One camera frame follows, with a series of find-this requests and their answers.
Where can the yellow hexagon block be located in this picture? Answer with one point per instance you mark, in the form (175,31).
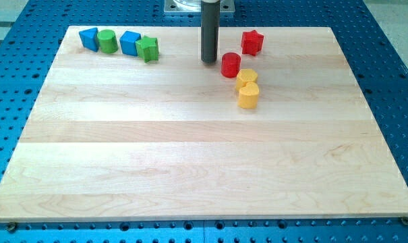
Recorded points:
(244,76)

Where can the right board stop screw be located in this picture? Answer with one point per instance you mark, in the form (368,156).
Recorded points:
(404,220)

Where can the green star block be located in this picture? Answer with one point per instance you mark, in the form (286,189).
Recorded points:
(147,48)

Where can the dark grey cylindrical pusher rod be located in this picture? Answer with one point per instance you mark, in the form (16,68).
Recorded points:
(210,19)

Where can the light wooden board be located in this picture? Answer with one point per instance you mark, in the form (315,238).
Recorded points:
(113,138)

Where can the red star block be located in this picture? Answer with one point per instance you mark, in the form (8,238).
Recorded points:
(251,42)

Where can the yellow heart block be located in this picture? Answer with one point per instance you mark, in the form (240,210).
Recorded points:
(248,96)

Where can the left board stop screw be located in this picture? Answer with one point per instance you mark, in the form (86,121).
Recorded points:
(11,227)

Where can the blue cube block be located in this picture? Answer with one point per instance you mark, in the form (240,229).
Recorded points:
(128,42)

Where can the blue triangle block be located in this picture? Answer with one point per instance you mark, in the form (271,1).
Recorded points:
(88,38)

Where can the board stop screw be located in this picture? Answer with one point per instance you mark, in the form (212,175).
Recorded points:
(404,220)
(11,227)

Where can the red cylinder block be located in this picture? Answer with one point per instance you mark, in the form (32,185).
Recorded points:
(230,66)

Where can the green cylinder block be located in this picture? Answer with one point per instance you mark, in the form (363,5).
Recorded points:
(107,41)

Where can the silver robot mounting plate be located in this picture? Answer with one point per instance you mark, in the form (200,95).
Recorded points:
(194,6)

